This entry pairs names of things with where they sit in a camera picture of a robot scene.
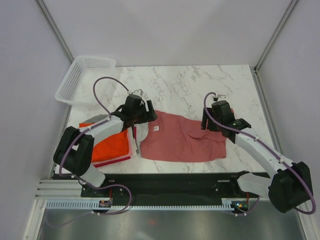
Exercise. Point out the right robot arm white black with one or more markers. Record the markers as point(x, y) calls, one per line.
point(288, 185)

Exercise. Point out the light pink folded t-shirt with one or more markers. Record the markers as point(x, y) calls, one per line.
point(100, 158)

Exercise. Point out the right aluminium frame post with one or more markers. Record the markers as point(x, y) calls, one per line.
point(275, 34)

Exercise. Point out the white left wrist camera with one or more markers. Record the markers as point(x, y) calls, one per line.
point(137, 92)

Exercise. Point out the aluminium frame post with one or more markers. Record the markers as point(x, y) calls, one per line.
point(55, 29)
point(275, 34)

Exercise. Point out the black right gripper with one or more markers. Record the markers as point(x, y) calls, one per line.
point(209, 125)

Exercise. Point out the white folded t-shirt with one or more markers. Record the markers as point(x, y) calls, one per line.
point(133, 144)

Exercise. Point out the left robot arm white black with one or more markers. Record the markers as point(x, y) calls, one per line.
point(75, 148)

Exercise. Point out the left aluminium frame post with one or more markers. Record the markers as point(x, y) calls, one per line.
point(55, 29)

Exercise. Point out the orange folded t-shirt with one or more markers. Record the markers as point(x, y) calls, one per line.
point(114, 146)

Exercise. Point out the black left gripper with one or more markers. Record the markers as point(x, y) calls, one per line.
point(148, 116)

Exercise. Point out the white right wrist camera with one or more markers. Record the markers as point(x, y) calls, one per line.
point(218, 97)

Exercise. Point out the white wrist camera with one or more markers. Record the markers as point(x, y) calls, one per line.
point(137, 92)
point(218, 97)

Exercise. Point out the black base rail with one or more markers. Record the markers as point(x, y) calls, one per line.
point(169, 188)

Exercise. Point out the white slotted cable duct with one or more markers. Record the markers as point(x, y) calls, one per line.
point(100, 205)

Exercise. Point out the dusty pink t-shirt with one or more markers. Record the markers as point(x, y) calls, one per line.
point(174, 138)

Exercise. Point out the white plastic basket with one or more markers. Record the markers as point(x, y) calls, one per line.
point(76, 88)

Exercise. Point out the crimson folded t-shirt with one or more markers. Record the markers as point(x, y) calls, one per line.
point(115, 149)

